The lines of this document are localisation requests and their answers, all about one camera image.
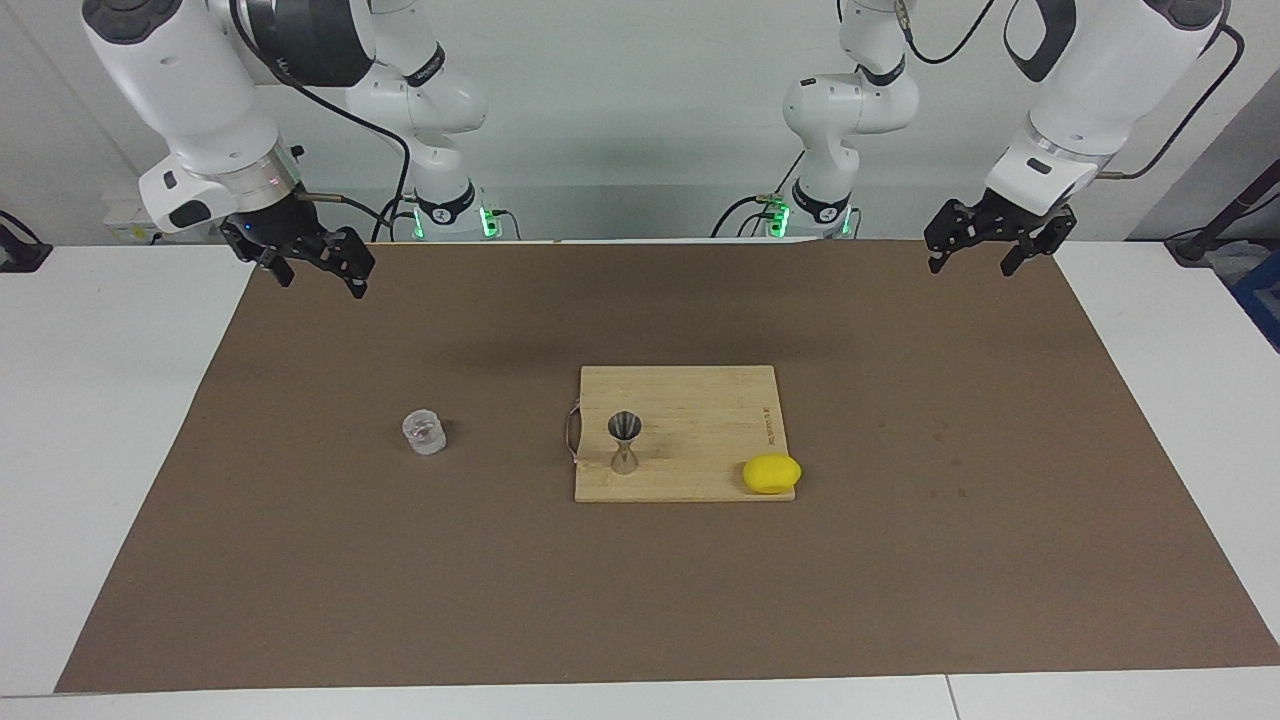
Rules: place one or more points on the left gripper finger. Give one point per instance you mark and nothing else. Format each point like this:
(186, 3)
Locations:
(962, 226)
(1052, 235)

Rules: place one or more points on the yellow lemon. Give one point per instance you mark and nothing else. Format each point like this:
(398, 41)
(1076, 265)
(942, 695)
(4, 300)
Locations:
(771, 474)

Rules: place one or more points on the black stand leg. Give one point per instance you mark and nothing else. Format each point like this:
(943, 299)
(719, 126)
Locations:
(1195, 245)

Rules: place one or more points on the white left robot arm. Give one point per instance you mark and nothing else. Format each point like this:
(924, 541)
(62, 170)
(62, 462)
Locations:
(1100, 70)

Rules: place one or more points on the black clamp base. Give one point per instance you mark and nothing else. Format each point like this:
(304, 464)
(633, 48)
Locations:
(20, 255)

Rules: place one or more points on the wooden cutting board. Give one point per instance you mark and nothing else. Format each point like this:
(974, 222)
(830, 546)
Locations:
(710, 420)

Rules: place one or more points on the clear glass cup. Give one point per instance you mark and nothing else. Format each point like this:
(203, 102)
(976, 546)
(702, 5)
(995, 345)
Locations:
(425, 432)

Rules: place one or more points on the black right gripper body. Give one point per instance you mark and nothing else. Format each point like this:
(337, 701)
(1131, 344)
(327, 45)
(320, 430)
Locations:
(285, 225)

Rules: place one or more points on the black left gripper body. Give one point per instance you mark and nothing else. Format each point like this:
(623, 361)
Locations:
(1018, 212)

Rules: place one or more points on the blue crate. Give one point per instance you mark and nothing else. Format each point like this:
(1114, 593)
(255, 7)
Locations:
(1262, 290)

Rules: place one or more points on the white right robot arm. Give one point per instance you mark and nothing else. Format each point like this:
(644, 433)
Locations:
(190, 90)

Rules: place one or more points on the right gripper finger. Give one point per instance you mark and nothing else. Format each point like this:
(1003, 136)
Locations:
(258, 250)
(355, 258)

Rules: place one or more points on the brown table mat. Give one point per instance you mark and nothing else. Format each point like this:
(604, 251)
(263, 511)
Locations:
(400, 560)

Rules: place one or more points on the white wall socket box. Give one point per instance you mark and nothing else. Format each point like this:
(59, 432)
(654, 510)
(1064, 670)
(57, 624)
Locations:
(125, 215)

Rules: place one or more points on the metal double jigger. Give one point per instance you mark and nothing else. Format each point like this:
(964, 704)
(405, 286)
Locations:
(625, 462)

